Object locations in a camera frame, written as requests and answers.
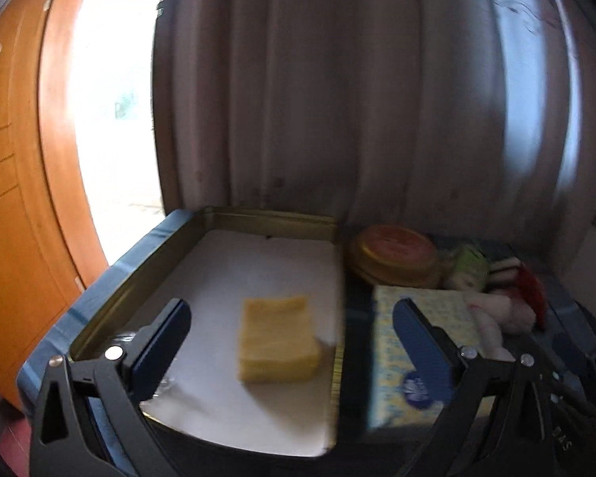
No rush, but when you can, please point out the white pink plush sock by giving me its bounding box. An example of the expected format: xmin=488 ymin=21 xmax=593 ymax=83
xmin=463 ymin=292 xmax=536 ymax=362

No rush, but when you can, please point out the red gold drawstring pouch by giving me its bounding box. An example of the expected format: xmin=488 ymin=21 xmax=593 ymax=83
xmin=487 ymin=257 xmax=548 ymax=331

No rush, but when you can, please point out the green white soft packet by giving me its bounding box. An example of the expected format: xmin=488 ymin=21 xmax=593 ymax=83
xmin=443 ymin=244 xmax=489 ymax=293

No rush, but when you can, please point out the yellow sponge block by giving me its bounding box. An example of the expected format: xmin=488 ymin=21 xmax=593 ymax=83
xmin=238 ymin=295 xmax=322 ymax=384

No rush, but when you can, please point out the blue plaid tablecloth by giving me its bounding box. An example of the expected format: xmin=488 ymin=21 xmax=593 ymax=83
xmin=15 ymin=210 xmax=201 ymax=419

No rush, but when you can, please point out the yellow patterned tissue pack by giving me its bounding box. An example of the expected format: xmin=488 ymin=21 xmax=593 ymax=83
xmin=363 ymin=285 xmax=483 ymax=444

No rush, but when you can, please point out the orange wooden door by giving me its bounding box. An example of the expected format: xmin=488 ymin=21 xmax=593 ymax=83
xmin=0 ymin=0 xmax=107 ymax=405

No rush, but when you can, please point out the gold metal tin tray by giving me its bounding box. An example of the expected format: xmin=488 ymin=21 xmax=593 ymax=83
xmin=70 ymin=208 xmax=344 ymax=460

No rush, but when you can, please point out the round gold orange tin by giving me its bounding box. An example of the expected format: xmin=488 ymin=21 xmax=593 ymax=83
xmin=348 ymin=225 xmax=441 ymax=289

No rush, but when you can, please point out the pale pink floral curtain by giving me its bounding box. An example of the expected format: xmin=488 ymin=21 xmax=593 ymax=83
xmin=153 ymin=0 xmax=596 ymax=270

